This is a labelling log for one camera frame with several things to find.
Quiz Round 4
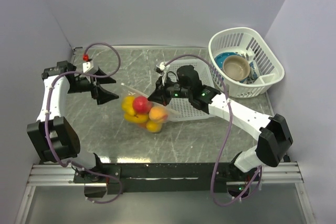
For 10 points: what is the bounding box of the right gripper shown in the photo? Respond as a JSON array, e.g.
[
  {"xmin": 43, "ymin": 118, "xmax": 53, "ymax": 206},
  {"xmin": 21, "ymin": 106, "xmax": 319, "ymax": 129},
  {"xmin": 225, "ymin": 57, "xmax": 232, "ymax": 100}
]
[{"xmin": 148, "ymin": 75, "xmax": 192, "ymax": 107}]

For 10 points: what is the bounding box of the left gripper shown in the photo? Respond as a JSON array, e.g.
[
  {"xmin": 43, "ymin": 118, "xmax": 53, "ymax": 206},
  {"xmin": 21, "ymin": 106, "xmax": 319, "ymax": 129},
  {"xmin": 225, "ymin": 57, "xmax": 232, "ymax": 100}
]
[{"xmin": 67, "ymin": 68, "xmax": 119, "ymax": 104}]

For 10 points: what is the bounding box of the orange fake peach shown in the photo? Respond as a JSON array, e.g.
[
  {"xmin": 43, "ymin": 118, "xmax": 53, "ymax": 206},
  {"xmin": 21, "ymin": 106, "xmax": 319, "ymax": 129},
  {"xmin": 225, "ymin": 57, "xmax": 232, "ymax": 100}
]
[{"xmin": 149, "ymin": 106, "xmax": 168, "ymax": 123}]

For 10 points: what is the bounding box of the red fake apple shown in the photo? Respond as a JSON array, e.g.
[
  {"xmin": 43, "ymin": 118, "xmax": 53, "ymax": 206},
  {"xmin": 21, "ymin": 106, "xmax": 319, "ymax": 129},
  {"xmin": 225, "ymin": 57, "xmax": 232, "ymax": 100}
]
[{"xmin": 133, "ymin": 96, "xmax": 153, "ymax": 114}]

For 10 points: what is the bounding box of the polka dot zip bag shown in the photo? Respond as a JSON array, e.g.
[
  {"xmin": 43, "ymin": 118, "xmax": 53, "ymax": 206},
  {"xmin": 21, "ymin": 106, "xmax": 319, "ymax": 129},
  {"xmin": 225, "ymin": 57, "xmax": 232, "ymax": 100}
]
[{"xmin": 121, "ymin": 83, "xmax": 181, "ymax": 133}]

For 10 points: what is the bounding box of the yellow fake lemon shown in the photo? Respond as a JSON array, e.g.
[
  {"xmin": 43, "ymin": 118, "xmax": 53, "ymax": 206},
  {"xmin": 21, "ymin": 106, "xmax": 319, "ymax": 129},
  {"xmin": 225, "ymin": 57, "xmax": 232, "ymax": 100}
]
[{"xmin": 121, "ymin": 96, "xmax": 136, "ymax": 116}]

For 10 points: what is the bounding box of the yellow fake banana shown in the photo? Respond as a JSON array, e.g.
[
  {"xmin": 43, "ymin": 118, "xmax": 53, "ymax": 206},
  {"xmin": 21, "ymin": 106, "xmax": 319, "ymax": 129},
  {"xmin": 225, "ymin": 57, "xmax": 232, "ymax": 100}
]
[{"xmin": 124, "ymin": 113, "xmax": 149, "ymax": 124}]

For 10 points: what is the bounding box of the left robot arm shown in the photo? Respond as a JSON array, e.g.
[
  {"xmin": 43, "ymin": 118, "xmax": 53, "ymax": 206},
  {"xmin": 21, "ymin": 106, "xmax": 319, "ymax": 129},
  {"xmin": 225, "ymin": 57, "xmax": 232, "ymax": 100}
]
[{"xmin": 27, "ymin": 61, "xmax": 118, "ymax": 183}]

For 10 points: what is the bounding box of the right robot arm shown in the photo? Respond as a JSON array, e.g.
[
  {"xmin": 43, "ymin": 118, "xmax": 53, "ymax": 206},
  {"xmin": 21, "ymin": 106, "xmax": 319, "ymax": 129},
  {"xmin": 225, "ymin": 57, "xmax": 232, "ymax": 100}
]
[{"xmin": 148, "ymin": 63, "xmax": 293, "ymax": 181}]

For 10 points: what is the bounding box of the flat white perforated basket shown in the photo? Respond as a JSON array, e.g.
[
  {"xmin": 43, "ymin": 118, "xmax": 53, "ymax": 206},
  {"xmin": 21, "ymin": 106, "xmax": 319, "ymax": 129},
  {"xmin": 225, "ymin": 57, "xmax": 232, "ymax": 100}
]
[{"xmin": 157, "ymin": 59, "xmax": 218, "ymax": 122}]

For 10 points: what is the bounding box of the blue plate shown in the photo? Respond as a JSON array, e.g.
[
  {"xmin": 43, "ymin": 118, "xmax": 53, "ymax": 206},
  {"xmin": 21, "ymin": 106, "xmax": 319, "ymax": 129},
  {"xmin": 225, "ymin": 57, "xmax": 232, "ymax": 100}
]
[{"xmin": 214, "ymin": 52, "xmax": 236, "ymax": 72}]

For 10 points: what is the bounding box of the beige bowl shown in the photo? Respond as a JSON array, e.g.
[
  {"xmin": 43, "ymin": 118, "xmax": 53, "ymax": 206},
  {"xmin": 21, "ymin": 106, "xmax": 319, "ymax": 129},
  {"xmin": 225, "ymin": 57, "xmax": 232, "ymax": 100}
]
[{"xmin": 223, "ymin": 55, "xmax": 250, "ymax": 83}]

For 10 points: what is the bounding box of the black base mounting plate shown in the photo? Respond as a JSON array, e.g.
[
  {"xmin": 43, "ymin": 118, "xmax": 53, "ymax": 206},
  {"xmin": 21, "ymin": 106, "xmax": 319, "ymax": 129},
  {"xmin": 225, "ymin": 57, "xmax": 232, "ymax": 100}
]
[{"xmin": 72, "ymin": 162, "xmax": 260, "ymax": 199}]

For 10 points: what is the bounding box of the white oval dish basket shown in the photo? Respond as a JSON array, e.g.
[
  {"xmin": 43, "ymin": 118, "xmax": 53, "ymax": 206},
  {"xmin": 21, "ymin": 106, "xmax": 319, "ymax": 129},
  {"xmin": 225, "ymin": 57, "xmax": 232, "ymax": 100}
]
[{"xmin": 208, "ymin": 27, "xmax": 285, "ymax": 98}]

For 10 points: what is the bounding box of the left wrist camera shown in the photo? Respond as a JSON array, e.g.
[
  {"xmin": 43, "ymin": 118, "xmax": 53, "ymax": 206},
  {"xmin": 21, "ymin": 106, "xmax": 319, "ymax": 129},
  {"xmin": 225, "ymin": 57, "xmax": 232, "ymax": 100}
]
[{"xmin": 82, "ymin": 53, "xmax": 95, "ymax": 74}]

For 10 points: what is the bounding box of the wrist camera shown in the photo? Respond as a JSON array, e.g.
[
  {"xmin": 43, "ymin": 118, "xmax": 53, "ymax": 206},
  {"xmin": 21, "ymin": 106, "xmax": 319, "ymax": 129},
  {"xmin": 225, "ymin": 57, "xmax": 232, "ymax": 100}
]
[
  {"xmin": 82, "ymin": 53, "xmax": 95, "ymax": 74},
  {"xmin": 154, "ymin": 62, "xmax": 168, "ymax": 74}
]

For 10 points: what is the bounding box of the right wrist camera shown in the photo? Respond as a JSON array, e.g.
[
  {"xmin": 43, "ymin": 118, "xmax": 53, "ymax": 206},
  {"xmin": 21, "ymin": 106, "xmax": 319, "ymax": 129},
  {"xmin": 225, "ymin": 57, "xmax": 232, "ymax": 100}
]
[{"xmin": 154, "ymin": 62, "xmax": 168, "ymax": 74}]

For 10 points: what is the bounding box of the aluminium frame rail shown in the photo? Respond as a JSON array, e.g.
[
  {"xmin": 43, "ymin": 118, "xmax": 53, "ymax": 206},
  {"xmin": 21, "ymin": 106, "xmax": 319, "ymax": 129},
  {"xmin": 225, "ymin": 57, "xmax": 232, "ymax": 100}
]
[{"xmin": 27, "ymin": 162, "xmax": 303, "ymax": 186}]

